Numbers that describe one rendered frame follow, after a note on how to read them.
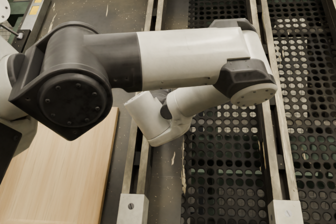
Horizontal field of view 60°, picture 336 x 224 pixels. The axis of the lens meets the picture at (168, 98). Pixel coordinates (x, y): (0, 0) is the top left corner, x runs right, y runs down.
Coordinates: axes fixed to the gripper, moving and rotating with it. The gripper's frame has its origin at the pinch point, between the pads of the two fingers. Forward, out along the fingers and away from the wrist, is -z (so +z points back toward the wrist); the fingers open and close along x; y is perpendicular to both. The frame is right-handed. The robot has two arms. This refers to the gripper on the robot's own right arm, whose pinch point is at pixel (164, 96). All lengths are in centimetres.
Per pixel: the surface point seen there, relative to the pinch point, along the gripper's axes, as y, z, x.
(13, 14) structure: 73, -40, 29
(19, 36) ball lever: 56, -17, 19
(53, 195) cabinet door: 29.3, 17.8, -23.8
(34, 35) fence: 54, -24, 19
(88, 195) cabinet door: 19.1, 17.8, -23.5
